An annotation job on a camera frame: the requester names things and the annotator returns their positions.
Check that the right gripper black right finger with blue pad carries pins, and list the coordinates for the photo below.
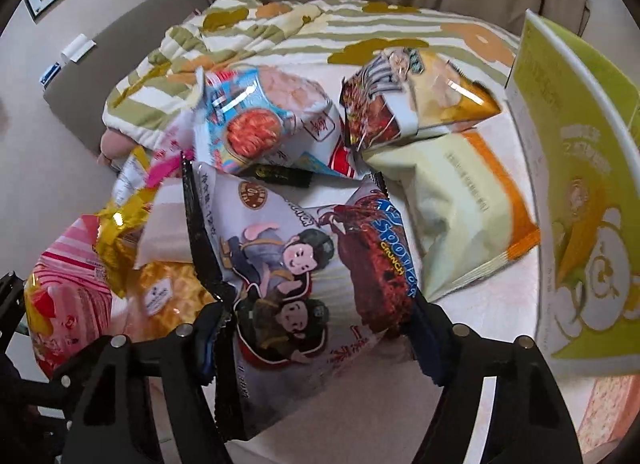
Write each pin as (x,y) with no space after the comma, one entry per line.
(529,420)

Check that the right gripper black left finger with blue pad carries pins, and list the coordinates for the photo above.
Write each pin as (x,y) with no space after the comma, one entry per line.
(105,394)

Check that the pink red snack bag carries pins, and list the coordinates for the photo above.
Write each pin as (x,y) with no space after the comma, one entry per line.
(68,303)

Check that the cartoon children snack bag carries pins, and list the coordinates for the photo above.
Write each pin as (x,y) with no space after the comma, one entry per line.
(303,291)

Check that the shrimp flakes snack bag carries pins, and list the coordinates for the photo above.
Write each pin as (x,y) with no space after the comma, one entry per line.
(264,115)

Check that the waffle cookie clear pack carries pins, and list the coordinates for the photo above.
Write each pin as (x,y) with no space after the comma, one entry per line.
(161,296)

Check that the gold foil snack pack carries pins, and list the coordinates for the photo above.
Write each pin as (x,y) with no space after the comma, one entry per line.
(120,226)

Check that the translucent white snack pack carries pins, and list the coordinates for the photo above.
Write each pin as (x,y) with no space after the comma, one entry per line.
(165,235)

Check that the cream orange snack bag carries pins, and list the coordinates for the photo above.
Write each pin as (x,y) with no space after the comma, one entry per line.
(468,215)

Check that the pink white candy wrapper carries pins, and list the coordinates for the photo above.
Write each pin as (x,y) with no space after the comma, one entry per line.
(144,171)

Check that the pink pillow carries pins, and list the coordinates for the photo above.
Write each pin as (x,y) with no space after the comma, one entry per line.
(115,148)

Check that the dark green cracker pack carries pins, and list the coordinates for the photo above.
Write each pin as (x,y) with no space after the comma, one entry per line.
(279,175)

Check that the grey padded headboard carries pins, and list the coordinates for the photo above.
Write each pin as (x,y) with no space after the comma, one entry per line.
(78,93)

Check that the green cardboard box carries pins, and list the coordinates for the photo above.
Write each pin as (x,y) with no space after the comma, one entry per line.
(577,117)

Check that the taro chips snack bag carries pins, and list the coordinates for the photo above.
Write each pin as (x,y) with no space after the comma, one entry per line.
(407,94)

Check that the flower striped blanket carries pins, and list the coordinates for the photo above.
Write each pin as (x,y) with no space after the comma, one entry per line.
(235,33)

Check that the blue wall tag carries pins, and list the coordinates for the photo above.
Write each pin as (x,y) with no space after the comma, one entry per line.
(50,74)

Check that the white wall switch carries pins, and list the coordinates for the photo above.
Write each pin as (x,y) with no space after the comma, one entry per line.
(77,49)

